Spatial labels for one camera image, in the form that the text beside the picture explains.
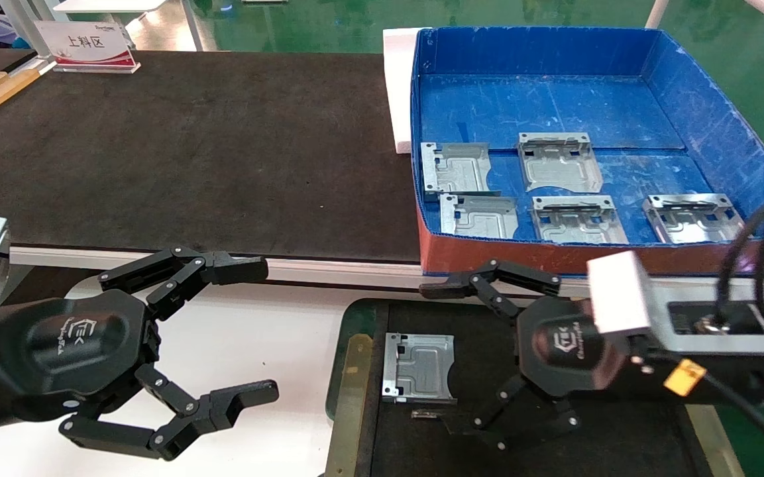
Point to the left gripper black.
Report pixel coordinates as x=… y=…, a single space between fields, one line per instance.
x=70 y=351

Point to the stamped sheet metal part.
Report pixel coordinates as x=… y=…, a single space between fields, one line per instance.
x=577 y=222
x=478 y=217
x=454 y=169
x=559 y=165
x=690 y=220
x=421 y=368

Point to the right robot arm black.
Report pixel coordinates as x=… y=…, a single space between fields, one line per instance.
x=739 y=374

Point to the white red sign placard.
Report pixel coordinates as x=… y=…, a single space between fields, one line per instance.
x=87 y=43

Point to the blue cardboard parts box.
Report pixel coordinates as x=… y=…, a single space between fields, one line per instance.
x=541 y=99

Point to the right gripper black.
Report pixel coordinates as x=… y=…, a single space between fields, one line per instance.
x=560 y=348

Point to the aluminium conveyor frame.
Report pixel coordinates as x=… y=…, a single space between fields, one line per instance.
x=328 y=268

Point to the white foam block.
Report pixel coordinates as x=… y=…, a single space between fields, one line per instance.
x=397 y=86

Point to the brass rim strip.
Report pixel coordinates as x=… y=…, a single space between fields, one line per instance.
x=350 y=404
x=713 y=444

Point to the black tray container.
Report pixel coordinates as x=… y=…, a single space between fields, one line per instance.
x=620 y=444

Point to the black conveyor belt mat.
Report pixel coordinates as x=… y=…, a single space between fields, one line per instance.
x=189 y=152

